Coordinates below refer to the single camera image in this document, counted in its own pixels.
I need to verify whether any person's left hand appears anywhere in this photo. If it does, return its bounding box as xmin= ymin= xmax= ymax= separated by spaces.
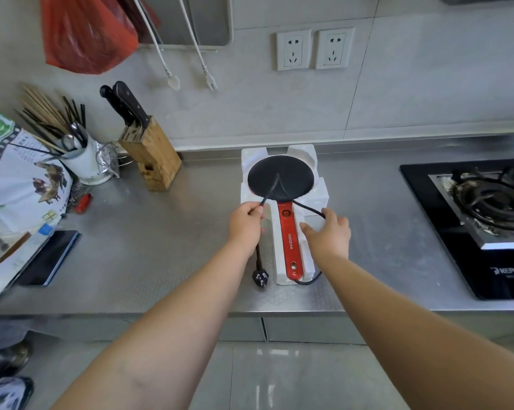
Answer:
xmin=228 ymin=202 xmax=267 ymax=257

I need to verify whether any person's right hand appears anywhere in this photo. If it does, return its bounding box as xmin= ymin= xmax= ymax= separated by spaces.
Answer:
xmin=300 ymin=208 xmax=352 ymax=263

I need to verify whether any black power cord with plug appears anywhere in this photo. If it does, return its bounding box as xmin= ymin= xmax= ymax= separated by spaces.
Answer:
xmin=252 ymin=173 xmax=327 ymax=289

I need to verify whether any person's right forearm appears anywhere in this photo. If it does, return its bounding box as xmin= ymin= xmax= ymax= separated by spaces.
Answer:
xmin=317 ymin=253 xmax=514 ymax=410

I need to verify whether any person's left forearm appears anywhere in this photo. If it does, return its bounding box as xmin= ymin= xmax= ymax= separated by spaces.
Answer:
xmin=50 ymin=242 xmax=261 ymax=410

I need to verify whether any white foam packaging tray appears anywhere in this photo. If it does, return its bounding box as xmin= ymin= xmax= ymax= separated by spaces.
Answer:
xmin=240 ymin=143 xmax=329 ymax=286

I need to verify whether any grey cabinet front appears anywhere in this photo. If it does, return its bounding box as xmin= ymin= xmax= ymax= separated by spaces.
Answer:
xmin=0 ymin=312 xmax=514 ymax=346

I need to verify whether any wooden knife block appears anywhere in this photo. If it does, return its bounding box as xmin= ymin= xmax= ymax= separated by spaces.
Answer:
xmin=119 ymin=116 xmax=182 ymax=192

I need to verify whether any black glass gas stove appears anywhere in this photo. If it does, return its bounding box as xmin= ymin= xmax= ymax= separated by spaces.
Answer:
xmin=400 ymin=159 xmax=514 ymax=300

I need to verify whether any crumpled silver foil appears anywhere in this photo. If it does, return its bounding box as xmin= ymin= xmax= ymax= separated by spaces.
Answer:
xmin=96 ymin=142 xmax=121 ymax=179

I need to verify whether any white utensil holder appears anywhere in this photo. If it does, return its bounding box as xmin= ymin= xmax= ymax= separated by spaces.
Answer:
xmin=62 ymin=133 xmax=113 ymax=186

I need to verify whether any black burner grate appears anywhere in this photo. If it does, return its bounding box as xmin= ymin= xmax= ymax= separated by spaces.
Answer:
xmin=451 ymin=166 xmax=514 ymax=232

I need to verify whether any metal spoon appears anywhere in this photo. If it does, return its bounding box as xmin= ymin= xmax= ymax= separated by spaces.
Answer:
xmin=62 ymin=122 xmax=88 ymax=151

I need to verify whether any black phone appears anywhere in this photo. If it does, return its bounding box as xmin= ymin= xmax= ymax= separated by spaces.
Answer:
xmin=17 ymin=230 xmax=80 ymax=287

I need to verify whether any bundle of chopsticks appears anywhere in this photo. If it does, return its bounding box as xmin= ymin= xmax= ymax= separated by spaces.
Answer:
xmin=15 ymin=83 xmax=87 ymax=157

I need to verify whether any white printed sack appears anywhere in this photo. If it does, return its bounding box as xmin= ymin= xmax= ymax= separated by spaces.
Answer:
xmin=0 ymin=101 xmax=74 ymax=236

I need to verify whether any red plastic bag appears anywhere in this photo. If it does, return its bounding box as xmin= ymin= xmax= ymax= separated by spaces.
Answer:
xmin=40 ymin=0 xmax=140 ymax=75

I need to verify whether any dark shoe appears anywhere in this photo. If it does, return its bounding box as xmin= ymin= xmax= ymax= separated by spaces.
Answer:
xmin=0 ymin=341 xmax=33 ymax=377

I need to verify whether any black and white shoe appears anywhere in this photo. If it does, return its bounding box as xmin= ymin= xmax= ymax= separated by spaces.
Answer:
xmin=0 ymin=376 xmax=35 ymax=410

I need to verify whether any red handled electric crepe pan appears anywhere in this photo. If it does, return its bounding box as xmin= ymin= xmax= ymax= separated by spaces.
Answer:
xmin=247 ymin=155 xmax=317 ymax=281

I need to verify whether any white wall socket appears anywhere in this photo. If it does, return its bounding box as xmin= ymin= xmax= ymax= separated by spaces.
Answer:
xmin=276 ymin=29 xmax=312 ymax=71
xmin=316 ymin=27 xmax=355 ymax=70

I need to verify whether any black handled knife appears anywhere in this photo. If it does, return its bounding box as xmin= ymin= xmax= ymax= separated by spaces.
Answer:
xmin=113 ymin=81 xmax=151 ymax=131
xmin=100 ymin=85 xmax=135 ymax=128

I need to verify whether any white hanging cable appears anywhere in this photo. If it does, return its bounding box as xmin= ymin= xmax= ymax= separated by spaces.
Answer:
xmin=131 ymin=0 xmax=181 ymax=91
xmin=178 ymin=0 xmax=218 ymax=91

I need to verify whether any grey framed wall panel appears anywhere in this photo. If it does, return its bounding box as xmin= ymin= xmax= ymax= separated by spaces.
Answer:
xmin=138 ymin=0 xmax=234 ymax=48

